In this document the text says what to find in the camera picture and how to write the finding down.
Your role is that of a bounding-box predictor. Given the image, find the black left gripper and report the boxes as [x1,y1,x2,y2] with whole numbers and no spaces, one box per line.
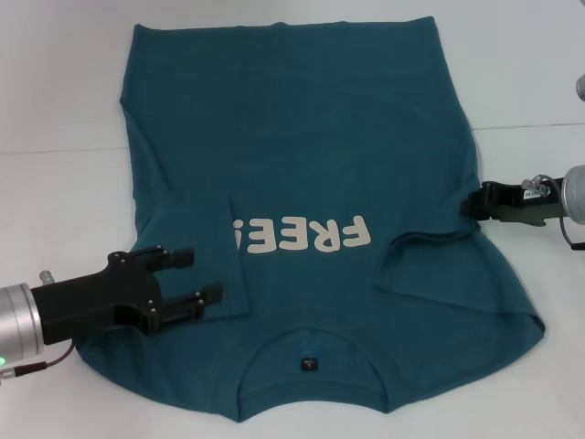
[31,245,225,344]

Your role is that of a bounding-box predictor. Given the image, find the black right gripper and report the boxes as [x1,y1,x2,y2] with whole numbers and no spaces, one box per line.
[458,180,565,228]

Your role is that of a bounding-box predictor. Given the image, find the teal blue FREE t-shirt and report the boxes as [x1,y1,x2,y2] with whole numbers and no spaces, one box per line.
[75,16,548,412]

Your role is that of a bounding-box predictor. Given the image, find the left arm connector cable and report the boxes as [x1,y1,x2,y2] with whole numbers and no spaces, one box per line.
[0,340,77,379]

